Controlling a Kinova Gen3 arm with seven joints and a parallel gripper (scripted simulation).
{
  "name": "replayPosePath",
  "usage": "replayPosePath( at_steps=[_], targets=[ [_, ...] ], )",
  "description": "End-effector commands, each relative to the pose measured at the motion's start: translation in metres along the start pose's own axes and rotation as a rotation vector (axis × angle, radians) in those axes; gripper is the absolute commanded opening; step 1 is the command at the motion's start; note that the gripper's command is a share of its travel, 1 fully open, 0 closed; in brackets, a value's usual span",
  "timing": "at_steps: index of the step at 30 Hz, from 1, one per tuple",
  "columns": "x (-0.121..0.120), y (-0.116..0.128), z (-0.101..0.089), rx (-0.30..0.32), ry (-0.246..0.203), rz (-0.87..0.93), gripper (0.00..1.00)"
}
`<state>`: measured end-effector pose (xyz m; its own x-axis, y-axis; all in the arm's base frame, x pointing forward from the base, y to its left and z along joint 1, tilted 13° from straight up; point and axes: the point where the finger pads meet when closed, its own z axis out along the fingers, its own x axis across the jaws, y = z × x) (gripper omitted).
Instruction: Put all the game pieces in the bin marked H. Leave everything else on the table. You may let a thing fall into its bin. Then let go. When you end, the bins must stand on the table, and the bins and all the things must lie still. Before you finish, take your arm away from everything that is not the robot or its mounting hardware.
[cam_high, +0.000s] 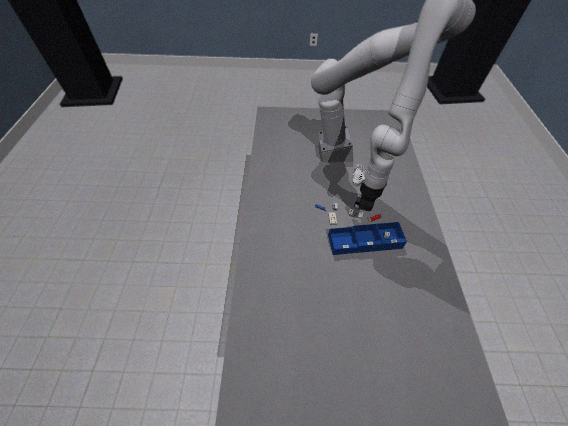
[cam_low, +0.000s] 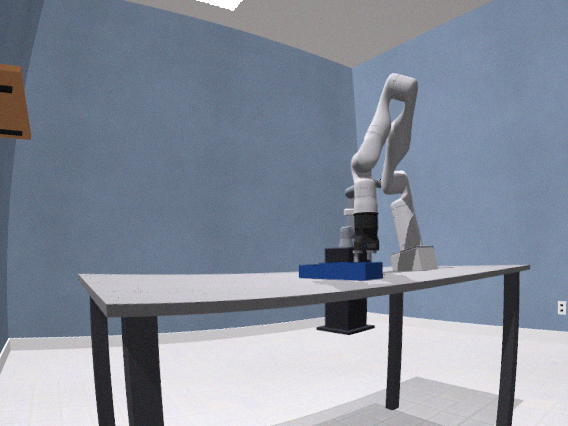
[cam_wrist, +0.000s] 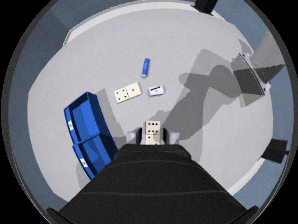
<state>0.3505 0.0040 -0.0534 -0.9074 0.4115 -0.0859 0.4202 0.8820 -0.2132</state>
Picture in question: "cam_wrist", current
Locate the blue three-compartment bin tray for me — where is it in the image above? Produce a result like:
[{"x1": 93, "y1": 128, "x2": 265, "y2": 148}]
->
[{"x1": 64, "y1": 91, "x2": 118, "y2": 180}]

